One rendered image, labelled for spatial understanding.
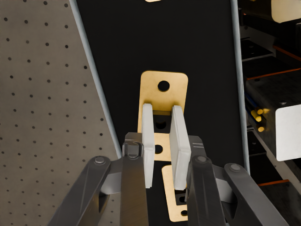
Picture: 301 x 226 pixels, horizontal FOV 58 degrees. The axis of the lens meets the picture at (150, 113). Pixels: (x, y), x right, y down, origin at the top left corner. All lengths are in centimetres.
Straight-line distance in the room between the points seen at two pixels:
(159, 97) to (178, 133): 5
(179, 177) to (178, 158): 1
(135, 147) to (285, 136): 26
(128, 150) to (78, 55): 61
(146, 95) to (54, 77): 58
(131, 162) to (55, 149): 75
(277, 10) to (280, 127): 14
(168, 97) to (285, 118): 19
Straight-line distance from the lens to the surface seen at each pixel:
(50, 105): 83
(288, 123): 38
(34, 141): 90
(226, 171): 16
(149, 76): 22
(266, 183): 66
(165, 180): 32
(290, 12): 37
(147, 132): 18
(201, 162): 16
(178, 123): 19
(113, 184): 16
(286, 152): 40
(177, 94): 23
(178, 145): 17
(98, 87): 27
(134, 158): 16
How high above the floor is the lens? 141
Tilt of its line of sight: 65 degrees down
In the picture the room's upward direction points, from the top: 179 degrees counter-clockwise
